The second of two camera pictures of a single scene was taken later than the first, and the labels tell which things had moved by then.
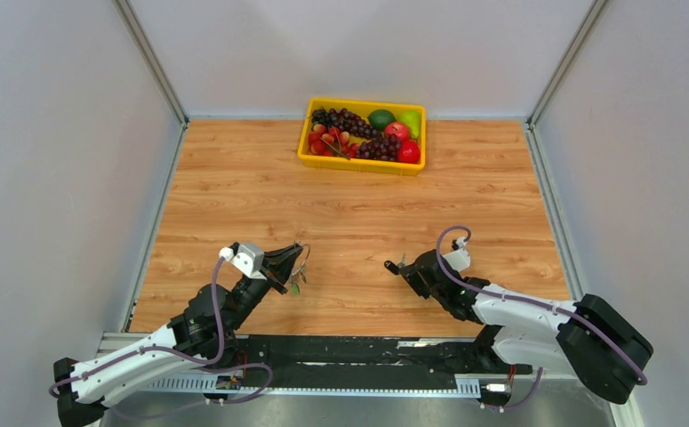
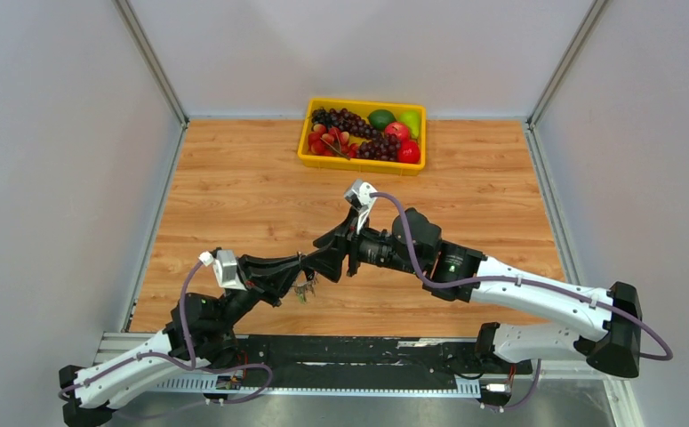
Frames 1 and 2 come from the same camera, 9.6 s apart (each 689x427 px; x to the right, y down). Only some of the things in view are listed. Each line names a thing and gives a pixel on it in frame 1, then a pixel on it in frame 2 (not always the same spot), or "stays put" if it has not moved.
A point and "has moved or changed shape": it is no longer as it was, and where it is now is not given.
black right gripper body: (418, 286) to (348, 244)
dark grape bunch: (379, 145) stays put
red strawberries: (331, 141) stays put
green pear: (412, 118) stays put
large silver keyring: (300, 266) has moved or changed shape
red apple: (397, 128) stays put
